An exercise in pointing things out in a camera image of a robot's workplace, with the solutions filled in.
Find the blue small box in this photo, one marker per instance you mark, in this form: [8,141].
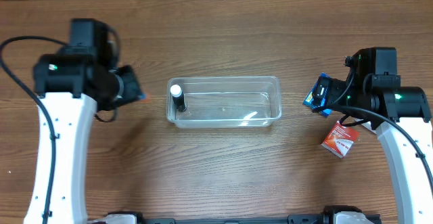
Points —
[314,99]

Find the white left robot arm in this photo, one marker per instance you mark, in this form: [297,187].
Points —
[72,86]

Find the black bottle white cap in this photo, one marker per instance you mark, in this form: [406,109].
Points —
[178,97]

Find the red white small box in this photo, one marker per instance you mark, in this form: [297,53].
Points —
[340,140]

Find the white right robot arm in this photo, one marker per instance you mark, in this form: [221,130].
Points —
[400,116]

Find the orange bottle white cap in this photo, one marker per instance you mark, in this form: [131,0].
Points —
[144,97]

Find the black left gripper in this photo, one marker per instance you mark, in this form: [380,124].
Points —
[132,86]

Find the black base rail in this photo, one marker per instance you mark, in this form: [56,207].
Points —
[323,218]

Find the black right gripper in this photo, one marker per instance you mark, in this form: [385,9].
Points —
[333,93]

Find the clear plastic container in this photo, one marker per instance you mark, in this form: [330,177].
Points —
[226,101]

